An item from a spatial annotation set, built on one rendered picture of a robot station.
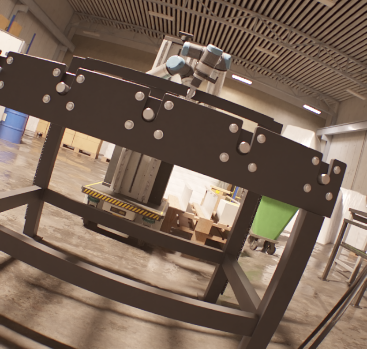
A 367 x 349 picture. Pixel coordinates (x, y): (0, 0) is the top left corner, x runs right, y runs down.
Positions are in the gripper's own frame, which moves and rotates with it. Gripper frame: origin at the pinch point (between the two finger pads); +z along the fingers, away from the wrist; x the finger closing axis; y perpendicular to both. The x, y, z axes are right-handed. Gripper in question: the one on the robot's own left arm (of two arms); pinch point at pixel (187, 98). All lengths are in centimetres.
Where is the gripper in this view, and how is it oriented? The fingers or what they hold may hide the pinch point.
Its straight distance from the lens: 195.6
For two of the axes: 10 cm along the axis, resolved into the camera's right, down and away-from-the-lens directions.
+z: -4.7, 8.4, 2.8
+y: -8.8, -4.8, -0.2
